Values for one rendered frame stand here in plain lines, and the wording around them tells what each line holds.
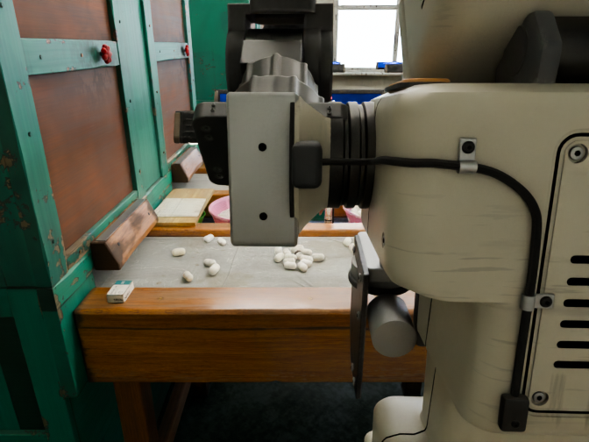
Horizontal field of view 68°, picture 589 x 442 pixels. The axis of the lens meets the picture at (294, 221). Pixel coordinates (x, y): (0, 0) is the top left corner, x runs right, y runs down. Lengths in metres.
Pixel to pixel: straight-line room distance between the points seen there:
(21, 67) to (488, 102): 0.76
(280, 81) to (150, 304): 0.68
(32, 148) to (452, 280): 0.75
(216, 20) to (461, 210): 3.60
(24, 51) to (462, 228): 0.78
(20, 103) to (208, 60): 3.03
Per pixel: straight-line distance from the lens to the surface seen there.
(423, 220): 0.26
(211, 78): 3.83
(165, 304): 0.95
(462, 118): 0.26
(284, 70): 0.39
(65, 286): 0.98
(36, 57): 0.93
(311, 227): 1.28
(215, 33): 3.81
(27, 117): 0.88
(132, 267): 1.19
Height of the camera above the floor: 1.26
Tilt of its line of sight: 22 degrees down
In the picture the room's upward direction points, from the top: straight up
